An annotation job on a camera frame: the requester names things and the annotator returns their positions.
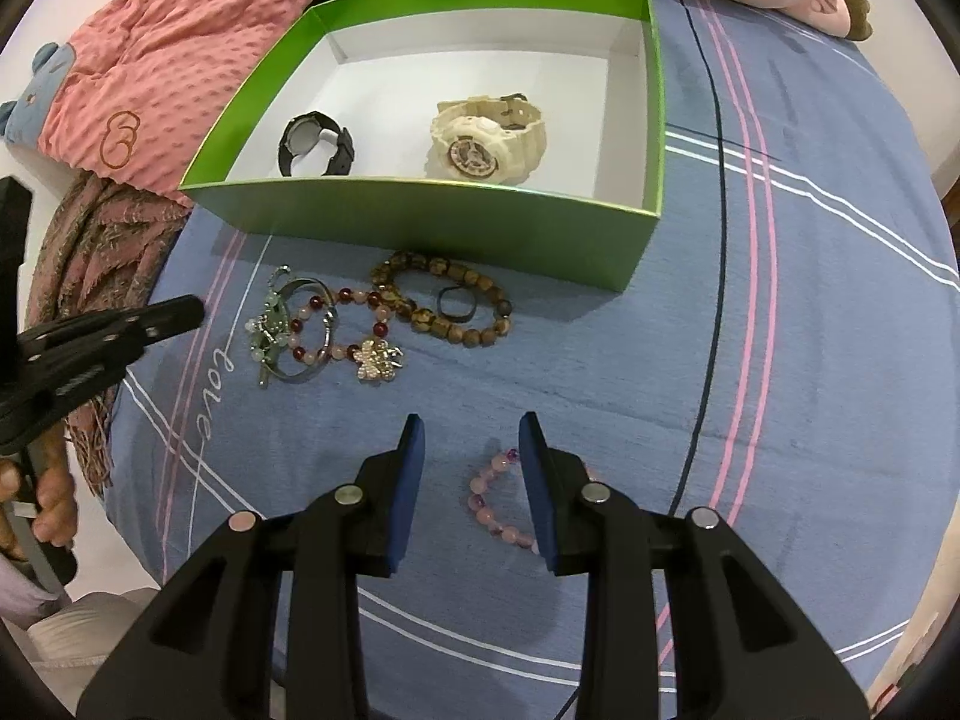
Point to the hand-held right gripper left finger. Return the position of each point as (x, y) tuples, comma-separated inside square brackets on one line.
[(409, 495)]

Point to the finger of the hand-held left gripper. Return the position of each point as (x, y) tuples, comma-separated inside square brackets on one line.
[(75, 390), (161, 315)]

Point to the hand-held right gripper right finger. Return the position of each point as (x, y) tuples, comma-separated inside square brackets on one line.
[(536, 495)]

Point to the pearl flower brooch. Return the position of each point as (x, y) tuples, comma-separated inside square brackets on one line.
[(375, 360)]

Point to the silver bangle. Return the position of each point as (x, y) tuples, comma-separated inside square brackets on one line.
[(330, 330)]

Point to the green cardboard box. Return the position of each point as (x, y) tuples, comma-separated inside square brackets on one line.
[(420, 225)]

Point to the person's left forearm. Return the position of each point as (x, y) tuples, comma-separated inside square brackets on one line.
[(22, 592)]

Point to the person's left hand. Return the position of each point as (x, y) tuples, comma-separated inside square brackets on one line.
[(58, 495)]

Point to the fringed plaid scarf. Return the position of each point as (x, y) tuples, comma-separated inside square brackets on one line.
[(97, 255)]

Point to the blue plush toy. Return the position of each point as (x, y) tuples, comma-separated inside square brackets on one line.
[(37, 97)]

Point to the black wrist watch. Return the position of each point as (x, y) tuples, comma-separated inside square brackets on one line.
[(341, 150)]

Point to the pink dotted blanket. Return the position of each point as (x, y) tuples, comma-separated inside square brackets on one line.
[(172, 52)]

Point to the cream wrist watch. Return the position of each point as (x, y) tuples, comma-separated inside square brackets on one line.
[(480, 142)]

